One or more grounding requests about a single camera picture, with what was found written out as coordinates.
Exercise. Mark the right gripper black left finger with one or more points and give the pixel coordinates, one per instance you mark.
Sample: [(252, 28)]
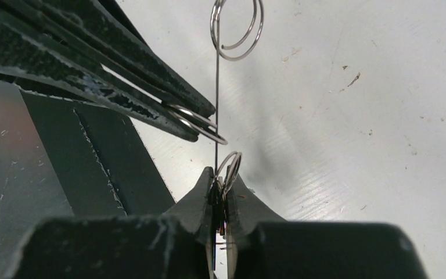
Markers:
[(174, 244)]

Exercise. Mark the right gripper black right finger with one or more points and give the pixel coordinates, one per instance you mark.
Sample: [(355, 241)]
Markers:
[(262, 244)]

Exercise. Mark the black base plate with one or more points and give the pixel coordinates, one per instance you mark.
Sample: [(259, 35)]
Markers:
[(99, 158)]

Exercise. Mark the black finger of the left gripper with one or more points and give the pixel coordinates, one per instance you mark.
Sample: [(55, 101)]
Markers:
[(33, 55), (102, 30)]

